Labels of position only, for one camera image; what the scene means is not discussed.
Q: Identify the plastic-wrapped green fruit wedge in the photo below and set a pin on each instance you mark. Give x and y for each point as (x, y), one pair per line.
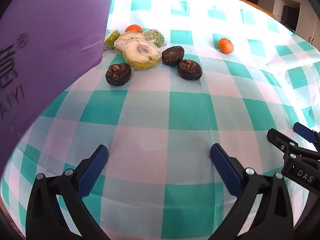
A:
(111, 38)

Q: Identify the dark television screen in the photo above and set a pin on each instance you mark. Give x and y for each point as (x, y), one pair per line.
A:
(290, 17)

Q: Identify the teal white checkered tablecloth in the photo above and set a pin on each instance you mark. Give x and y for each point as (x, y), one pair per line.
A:
(160, 117)

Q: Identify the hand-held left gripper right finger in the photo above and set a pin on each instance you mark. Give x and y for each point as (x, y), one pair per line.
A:
(225, 170)

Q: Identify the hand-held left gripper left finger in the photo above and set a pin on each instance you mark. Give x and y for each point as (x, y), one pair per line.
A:
(93, 170)

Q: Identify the dark brown water chestnut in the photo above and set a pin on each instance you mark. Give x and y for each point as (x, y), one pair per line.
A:
(173, 55)
(189, 69)
(118, 74)

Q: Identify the plastic-wrapped cut yellow fruit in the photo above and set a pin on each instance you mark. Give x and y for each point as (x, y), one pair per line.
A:
(140, 55)

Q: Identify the white wall cabinets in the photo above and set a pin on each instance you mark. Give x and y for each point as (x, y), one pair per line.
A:
(307, 10)

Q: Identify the plastic-wrapped pale fruit half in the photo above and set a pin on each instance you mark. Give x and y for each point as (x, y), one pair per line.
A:
(127, 37)

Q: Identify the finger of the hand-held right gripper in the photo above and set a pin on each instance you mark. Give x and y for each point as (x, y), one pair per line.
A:
(303, 131)
(278, 138)

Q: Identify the orange tangerine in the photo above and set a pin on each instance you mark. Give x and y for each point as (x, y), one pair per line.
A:
(133, 28)
(225, 45)

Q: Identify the plastic-wrapped green netted fruit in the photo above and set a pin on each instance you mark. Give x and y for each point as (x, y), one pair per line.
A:
(155, 37)

